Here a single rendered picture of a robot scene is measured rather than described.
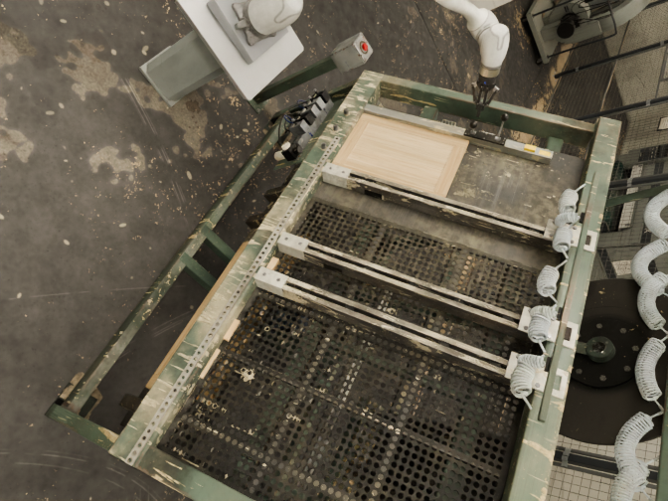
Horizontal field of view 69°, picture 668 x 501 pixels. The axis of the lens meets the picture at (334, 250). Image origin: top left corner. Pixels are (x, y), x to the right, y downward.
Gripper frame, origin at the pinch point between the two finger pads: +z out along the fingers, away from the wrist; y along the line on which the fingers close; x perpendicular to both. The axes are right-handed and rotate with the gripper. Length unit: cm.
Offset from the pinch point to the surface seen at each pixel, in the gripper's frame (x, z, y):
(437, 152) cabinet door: 20.2, 14.0, 12.2
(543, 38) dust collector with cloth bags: -444, 227, -6
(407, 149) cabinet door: 23.8, 14.0, 26.7
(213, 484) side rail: 191, 10, 31
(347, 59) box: -11, -2, 74
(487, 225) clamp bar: 57, 11, -21
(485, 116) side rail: -17.0, 17.3, -1.8
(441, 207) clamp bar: 57, 8, -1
